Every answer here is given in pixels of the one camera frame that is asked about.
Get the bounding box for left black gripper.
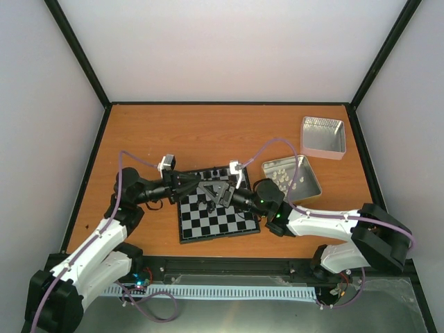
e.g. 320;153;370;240
135;169;202;205

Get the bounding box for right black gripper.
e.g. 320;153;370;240
198;180;268;218

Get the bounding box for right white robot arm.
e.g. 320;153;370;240
198;178;413;279

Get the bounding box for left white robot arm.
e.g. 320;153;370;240
25;167;201;332

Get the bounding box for black chess pieces cluster centre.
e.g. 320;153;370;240
197;196;216;214

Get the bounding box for white chess pieces in tin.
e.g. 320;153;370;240
271;169;307;194

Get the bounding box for open metal tin with pieces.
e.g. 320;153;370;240
262;155;322;205

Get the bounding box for small circuit board with led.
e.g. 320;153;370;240
133;271;153;289

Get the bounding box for black and silver chessboard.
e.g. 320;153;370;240
178;188;260;244

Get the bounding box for pink-rimmed metal tin lid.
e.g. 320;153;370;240
300;117;346;160

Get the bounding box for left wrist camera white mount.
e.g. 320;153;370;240
157;154;176;171

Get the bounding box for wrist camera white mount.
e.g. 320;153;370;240
157;154;176;171
229;160;244;189

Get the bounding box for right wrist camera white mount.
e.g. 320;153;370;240
229;160;244;189

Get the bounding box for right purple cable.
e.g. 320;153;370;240
241;137;417;309

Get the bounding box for black frame rail front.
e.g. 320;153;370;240
48;255;413;278

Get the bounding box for light blue cable duct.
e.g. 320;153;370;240
126;284;316;302

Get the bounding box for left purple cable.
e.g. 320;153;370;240
29;150;162;333

